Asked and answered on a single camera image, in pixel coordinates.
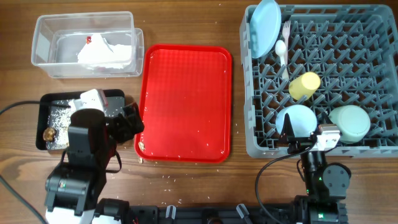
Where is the black mounting rail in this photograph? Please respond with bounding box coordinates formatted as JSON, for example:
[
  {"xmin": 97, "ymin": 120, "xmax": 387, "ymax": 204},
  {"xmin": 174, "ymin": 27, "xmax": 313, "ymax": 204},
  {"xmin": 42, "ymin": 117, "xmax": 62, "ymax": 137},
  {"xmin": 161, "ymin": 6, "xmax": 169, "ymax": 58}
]
[{"xmin": 93, "ymin": 203, "xmax": 348, "ymax": 224}]

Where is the yellow cup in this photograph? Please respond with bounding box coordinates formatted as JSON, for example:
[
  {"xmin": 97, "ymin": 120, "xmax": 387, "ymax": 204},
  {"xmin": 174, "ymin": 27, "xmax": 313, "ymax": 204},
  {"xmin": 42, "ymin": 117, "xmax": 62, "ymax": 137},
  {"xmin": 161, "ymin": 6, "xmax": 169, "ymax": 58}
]
[{"xmin": 289, "ymin": 72, "xmax": 321, "ymax": 100}]

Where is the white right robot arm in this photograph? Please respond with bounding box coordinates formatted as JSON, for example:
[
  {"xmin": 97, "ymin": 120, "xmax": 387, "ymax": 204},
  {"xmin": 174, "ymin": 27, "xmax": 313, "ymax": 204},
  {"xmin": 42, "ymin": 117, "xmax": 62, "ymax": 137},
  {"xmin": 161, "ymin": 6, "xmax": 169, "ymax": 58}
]
[{"xmin": 279, "ymin": 114, "xmax": 351, "ymax": 224}]

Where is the white plastic spoon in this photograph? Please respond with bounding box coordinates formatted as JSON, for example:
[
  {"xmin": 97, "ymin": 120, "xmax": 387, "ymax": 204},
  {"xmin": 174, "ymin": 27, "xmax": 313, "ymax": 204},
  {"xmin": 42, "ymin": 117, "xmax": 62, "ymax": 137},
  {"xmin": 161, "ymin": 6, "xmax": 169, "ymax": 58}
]
[{"xmin": 275, "ymin": 40, "xmax": 289, "ymax": 80}]

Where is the black plastic bin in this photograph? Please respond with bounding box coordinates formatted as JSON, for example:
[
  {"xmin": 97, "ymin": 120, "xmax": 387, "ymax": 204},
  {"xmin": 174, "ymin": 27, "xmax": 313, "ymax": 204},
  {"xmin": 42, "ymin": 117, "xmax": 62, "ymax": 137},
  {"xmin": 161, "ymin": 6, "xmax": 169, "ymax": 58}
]
[{"xmin": 35, "ymin": 89, "xmax": 125, "ymax": 151}]

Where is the clear plastic bin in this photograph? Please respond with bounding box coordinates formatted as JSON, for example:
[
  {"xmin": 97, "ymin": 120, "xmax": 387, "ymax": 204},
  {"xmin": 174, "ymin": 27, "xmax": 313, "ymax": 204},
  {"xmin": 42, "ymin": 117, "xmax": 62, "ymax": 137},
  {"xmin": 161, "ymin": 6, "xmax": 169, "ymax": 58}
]
[{"xmin": 31, "ymin": 11, "xmax": 144, "ymax": 78}]

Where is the grey dishwasher rack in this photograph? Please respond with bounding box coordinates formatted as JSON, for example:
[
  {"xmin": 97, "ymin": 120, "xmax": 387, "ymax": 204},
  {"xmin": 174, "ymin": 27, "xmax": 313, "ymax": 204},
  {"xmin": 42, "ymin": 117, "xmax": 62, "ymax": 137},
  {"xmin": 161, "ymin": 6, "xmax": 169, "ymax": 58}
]
[{"xmin": 239, "ymin": 5, "xmax": 397, "ymax": 158}]

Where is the white plastic fork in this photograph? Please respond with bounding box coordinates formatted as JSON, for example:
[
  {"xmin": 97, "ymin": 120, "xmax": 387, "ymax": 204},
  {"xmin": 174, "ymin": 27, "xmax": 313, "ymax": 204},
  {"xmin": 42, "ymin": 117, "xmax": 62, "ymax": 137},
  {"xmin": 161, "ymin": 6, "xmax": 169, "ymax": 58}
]
[{"xmin": 282, "ymin": 21, "xmax": 290, "ymax": 65}]

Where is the light blue plate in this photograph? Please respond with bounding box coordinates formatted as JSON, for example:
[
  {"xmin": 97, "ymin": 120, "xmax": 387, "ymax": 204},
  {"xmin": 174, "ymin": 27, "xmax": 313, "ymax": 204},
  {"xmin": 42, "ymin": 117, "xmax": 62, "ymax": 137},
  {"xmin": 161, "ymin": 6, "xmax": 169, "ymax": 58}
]
[{"xmin": 249, "ymin": 0, "xmax": 281, "ymax": 58}]

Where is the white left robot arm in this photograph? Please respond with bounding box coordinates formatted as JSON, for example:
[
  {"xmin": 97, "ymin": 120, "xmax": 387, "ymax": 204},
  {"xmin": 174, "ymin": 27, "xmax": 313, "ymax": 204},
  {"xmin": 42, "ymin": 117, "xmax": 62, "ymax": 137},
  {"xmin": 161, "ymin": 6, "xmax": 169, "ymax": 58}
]
[{"xmin": 45, "ymin": 89, "xmax": 144, "ymax": 224}]

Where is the light blue bowl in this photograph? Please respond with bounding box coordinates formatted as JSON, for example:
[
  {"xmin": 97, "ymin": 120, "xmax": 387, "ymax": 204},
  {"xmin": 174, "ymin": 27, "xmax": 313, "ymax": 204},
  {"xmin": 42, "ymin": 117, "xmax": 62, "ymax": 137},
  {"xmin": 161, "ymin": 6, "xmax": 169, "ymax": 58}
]
[{"xmin": 275, "ymin": 105, "xmax": 318, "ymax": 138}]

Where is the white napkin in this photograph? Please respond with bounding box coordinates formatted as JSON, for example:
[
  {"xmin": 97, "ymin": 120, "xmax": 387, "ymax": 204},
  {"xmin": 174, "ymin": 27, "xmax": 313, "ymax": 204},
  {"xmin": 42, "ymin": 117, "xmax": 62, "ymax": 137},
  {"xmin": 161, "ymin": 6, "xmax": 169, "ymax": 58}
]
[{"xmin": 77, "ymin": 34, "xmax": 132, "ymax": 69}]

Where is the red serving tray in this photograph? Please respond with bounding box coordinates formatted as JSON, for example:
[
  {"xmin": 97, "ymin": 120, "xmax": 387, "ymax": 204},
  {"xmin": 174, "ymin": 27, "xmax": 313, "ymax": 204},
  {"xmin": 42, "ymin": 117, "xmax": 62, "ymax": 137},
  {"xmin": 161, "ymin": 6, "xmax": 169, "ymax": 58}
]
[{"xmin": 134, "ymin": 44, "xmax": 233, "ymax": 163}]

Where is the green bowl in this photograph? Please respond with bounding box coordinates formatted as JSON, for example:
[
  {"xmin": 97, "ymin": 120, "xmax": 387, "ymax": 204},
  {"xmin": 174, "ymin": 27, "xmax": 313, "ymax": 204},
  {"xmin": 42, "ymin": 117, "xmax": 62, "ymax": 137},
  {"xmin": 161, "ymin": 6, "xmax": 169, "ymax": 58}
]
[{"xmin": 329, "ymin": 105, "xmax": 371, "ymax": 144}]

